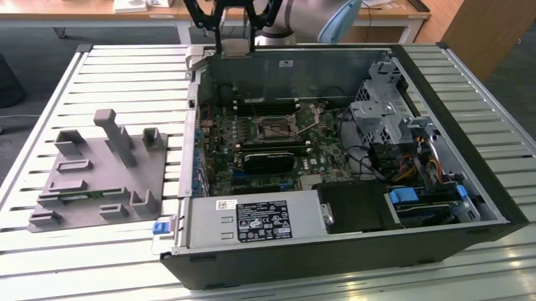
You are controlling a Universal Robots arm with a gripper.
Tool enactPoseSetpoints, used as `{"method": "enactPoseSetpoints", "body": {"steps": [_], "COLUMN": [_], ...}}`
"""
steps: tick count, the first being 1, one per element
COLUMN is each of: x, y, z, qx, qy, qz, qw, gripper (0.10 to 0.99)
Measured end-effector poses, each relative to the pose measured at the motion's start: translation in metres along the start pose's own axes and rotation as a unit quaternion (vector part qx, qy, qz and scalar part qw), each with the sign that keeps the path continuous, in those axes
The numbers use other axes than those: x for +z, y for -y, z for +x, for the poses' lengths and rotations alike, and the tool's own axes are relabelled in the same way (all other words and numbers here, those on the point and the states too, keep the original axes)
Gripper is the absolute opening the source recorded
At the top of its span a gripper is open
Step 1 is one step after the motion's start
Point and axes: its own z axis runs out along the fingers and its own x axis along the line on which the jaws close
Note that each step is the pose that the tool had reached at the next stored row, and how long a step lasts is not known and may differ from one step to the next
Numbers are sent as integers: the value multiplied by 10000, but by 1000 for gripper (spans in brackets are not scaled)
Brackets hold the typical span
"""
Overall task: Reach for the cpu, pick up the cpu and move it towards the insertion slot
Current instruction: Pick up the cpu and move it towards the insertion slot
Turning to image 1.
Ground papers on desk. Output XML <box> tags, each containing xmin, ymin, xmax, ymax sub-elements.
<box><xmin>359</xmin><ymin>0</ymin><xmax>415</xmax><ymax>10</ymax></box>

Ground grey parts rack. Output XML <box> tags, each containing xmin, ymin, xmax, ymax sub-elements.
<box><xmin>25</xmin><ymin>108</ymin><xmax>171</xmax><ymax>233</ymax></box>

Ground orange and yellow wires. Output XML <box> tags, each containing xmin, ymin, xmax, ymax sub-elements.
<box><xmin>395</xmin><ymin>156</ymin><xmax>443</xmax><ymax>183</ymax></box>

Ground wooden cabinet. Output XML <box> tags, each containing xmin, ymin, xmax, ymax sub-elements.
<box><xmin>438</xmin><ymin>0</ymin><xmax>536</xmax><ymax>83</ymax></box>

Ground black RAM slot row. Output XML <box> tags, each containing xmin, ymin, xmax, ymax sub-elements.
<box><xmin>232</xmin><ymin>97</ymin><xmax>302</xmax><ymax>116</ymax></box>

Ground green motherboard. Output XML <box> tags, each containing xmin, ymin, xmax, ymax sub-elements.
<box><xmin>195</xmin><ymin>99</ymin><xmax>358</xmax><ymax>199</ymax></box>

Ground grey power supply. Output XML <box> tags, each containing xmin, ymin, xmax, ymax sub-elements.
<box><xmin>183</xmin><ymin>191</ymin><xmax>328</xmax><ymax>252</ymax></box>

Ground blue case latch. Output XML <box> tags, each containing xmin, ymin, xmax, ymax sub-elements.
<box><xmin>151</xmin><ymin>219</ymin><xmax>175</xmax><ymax>236</ymax></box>

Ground black CPU socket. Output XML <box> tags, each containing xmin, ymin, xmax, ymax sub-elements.
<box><xmin>256</xmin><ymin>115</ymin><xmax>299</xmax><ymax>142</ymax></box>

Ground green RAM stick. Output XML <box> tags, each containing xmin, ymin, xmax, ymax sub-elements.
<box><xmin>57</xmin><ymin>191</ymin><xmax>106</xmax><ymax>201</ymax></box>

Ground silver square CPU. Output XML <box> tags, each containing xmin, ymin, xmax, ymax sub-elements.
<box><xmin>220</xmin><ymin>38</ymin><xmax>249</xmax><ymax>60</ymax></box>

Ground black open PC case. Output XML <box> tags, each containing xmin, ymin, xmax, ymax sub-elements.
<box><xmin>157</xmin><ymin>43</ymin><xmax>530</xmax><ymax>291</ymax></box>

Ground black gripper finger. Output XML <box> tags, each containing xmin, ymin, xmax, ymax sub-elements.
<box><xmin>181</xmin><ymin>0</ymin><xmax>223</xmax><ymax>53</ymax></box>
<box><xmin>245</xmin><ymin>0</ymin><xmax>283</xmax><ymax>53</ymax></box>

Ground thin metal locking lever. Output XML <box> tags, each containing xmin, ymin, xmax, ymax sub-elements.
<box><xmin>291</xmin><ymin>102</ymin><xmax>326</xmax><ymax>135</ymax></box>

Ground hard disk in blue carrier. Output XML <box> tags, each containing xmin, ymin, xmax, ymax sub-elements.
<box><xmin>384</xmin><ymin>185</ymin><xmax>457</xmax><ymax>228</ymax></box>

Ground black graphics card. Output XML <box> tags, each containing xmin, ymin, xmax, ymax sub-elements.
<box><xmin>240</xmin><ymin>151</ymin><xmax>296</xmax><ymax>175</ymax></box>

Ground white box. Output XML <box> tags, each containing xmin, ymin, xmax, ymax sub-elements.
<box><xmin>112</xmin><ymin>0</ymin><xmax>151</xmax><ymax>15</ymax></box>

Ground long wooden desk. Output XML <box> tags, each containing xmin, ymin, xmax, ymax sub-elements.
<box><xmin>0</xmin><ymin>0</ymin><xmax>431</xmax><ymax>45</ymax></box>

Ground silver chipset heat sink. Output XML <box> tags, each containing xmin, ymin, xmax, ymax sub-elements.
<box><xmin>298</xmin><ymin>174</ymin><xmax>328</xmax><ymax>191</ymax></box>

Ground silver drive cage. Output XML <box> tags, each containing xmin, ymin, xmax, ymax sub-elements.
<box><xmin>348</xmin><ymin>60</ymin><xmax>415</xmax><ymax>149</ymax></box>

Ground black wire bundle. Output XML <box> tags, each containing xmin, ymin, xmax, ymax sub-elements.
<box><xmin>338</xmin><ymin>117</ymin><xmax>392</xmax><ymax>182</ymax></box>

